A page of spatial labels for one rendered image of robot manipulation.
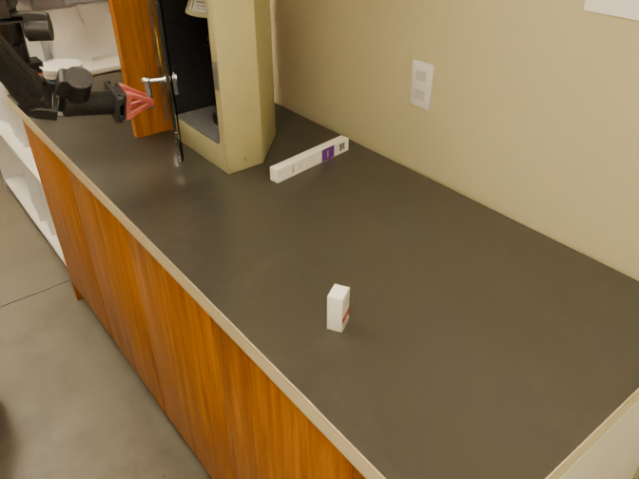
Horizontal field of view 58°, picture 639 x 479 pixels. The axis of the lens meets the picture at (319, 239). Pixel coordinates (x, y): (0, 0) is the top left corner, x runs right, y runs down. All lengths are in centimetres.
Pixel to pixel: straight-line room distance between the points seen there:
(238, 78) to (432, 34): 48
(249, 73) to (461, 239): 65
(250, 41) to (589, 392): 105
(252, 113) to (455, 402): 91
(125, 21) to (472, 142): 97
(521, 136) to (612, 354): 52
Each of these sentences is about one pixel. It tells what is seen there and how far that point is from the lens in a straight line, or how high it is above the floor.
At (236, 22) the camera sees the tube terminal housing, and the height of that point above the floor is 132.
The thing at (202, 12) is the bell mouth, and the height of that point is 133.
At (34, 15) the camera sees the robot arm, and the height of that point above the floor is 131.
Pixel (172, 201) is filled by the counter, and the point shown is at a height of 94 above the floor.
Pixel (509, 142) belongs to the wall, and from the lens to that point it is 140.
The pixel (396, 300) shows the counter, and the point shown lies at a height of 94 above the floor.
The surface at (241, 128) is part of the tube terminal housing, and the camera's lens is 152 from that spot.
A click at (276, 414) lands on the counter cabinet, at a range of 116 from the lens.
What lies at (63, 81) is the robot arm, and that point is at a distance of 137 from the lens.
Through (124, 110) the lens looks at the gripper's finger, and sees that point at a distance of 146.
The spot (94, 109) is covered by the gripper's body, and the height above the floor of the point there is 116.
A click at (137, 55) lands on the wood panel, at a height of 118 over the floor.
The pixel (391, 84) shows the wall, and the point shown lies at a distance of 161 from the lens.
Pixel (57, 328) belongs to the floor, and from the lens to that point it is 266.
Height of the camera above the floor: 165
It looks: 34 degrees down
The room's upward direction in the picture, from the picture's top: straight up
